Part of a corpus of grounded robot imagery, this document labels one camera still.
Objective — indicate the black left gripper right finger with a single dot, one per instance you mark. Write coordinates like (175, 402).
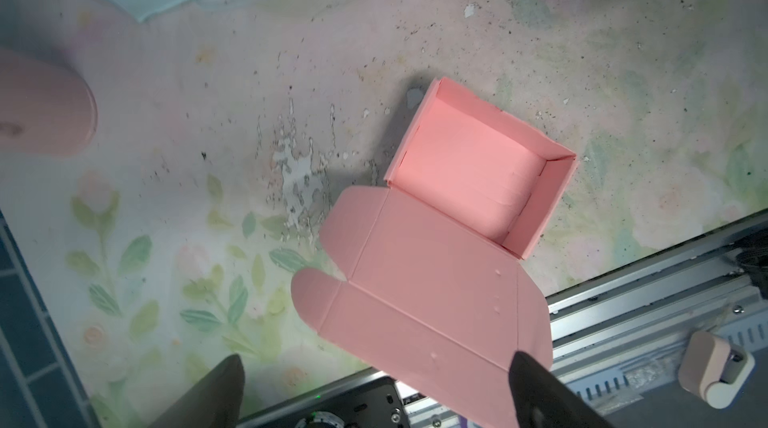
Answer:
(542, 401)

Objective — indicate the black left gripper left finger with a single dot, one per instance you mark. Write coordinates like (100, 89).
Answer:
(214, 401)

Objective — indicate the pink paper box sheet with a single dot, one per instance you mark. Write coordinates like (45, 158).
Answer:
(431, 288)

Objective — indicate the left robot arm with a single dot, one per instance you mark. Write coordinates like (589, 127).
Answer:
(374, 404)

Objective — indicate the white pink clip tool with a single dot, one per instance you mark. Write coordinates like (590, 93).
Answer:
(714, 370)

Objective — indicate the pink metal pencil bucket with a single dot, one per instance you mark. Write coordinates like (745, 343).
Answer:
(45, 110)

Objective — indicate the aluminium front rail frame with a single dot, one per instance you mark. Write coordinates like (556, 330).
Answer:
(622, 334)

